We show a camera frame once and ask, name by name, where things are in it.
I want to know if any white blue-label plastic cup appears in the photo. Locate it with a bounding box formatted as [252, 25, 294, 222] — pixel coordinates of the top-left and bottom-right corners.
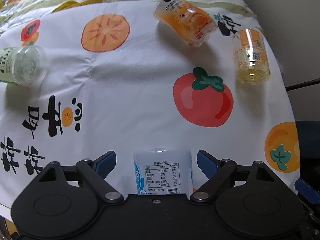
[133, 148, 193, 197]

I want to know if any yellow orange-label plastic cup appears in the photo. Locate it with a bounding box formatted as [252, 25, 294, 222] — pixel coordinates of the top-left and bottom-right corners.
[233, 28, 271, 85]

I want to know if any orange jelly plastic cup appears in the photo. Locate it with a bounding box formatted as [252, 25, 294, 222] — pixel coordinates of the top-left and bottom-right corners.
[153, 0, 217, 47]

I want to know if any white persimmon-print cloth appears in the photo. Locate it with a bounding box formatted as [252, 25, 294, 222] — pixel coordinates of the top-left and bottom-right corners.
[1, 1, 300, 208]

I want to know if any black cable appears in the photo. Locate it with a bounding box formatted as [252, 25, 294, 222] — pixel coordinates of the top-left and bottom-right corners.
[285, 78, 320, 92]

